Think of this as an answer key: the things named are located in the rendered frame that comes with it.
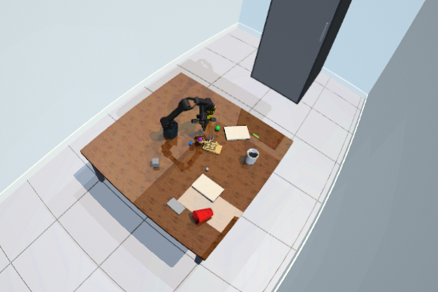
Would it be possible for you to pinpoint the red plastic cup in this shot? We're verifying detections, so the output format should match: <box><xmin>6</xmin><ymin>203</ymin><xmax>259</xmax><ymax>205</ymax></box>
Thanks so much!
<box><xmin>193</xmin><ymin>208</ymin><xmax>213</xmax><ymax>224</ymax></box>

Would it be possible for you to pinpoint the olive yellow cup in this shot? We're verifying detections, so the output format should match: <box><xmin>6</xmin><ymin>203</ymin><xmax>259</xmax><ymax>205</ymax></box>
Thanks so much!
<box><xmin>207</xmin><ymin>107</ymin><xmax>216</xmax><ymax>119</ymax></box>

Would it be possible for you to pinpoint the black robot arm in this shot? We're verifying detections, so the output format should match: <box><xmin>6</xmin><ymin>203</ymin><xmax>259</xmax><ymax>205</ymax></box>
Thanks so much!
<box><xmin>160</xmin><ymin>96</ymin><xmax>215</xmax><ymax>131</ymax></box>

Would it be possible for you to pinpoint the white rectangular slab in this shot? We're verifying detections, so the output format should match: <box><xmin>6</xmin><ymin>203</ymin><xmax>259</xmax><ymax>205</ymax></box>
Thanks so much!
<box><xmin>192</xmin><ymin>174</ymin><xmax>224</xmax><ymax>202</ymax></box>
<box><xmin>224</xmin><ymin>126</ymin><xmax>250</xmax><ymax>140</ymax></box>

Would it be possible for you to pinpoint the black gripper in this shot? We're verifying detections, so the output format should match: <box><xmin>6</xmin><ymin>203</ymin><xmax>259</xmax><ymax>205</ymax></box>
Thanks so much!
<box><xmin>191</xmin><ymin>112</ymin><xmax>216</xmax><ymax>132</ymax></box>

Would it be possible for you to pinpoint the grey handleless cup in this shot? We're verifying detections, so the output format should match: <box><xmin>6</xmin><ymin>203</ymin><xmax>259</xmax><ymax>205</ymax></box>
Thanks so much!
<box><xmin>245</xmin><ymin>149</ymin><xmax>258</xmax><ymax>164</ymax></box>

